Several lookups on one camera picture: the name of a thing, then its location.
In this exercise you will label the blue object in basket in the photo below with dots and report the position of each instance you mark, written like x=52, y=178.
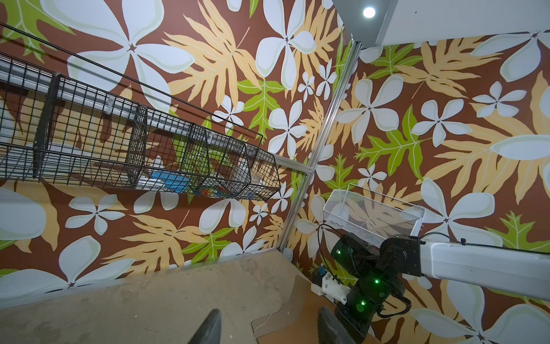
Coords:
x=172, y=181

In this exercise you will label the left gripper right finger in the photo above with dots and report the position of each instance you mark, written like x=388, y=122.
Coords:
x=330, y=330

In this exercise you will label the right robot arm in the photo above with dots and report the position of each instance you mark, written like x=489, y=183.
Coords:
x=376, y=269

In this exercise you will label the white mesh basket right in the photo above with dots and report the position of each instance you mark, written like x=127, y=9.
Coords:
x=371, y=215

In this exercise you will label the black wire basket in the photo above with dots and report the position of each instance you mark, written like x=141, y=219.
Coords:
x=63, y=131

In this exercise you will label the brown file bag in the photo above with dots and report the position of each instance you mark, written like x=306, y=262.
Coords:
x=296, y=320

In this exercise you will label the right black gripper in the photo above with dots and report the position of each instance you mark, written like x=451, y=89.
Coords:
x=365, y=301

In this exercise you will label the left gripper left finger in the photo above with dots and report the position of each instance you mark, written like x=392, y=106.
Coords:
x=210, y=330

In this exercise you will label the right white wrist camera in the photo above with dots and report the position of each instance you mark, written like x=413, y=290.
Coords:
x=325, y=284

